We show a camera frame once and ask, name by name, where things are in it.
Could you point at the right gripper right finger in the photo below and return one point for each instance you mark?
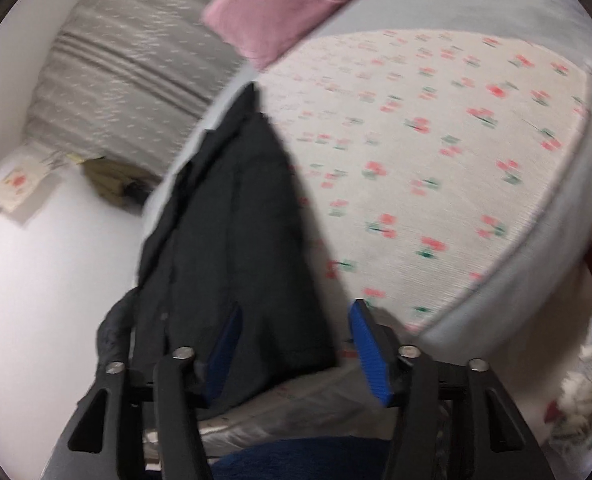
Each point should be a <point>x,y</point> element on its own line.
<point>453,421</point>

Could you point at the pink velvet pillow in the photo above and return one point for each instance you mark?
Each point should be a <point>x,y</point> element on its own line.
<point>286,5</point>

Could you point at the grey dotted curtain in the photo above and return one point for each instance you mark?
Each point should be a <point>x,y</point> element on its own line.
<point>129,80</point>

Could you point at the olive green hanging jacket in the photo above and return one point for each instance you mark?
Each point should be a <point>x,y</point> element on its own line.
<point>121,184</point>

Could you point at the black coat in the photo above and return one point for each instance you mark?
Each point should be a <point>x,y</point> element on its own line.
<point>230,240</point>

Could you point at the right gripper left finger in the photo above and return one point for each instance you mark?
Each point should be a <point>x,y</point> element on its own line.
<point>124,430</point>

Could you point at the cherry print bed mat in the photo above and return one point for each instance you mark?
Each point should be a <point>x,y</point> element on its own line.
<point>424,156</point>

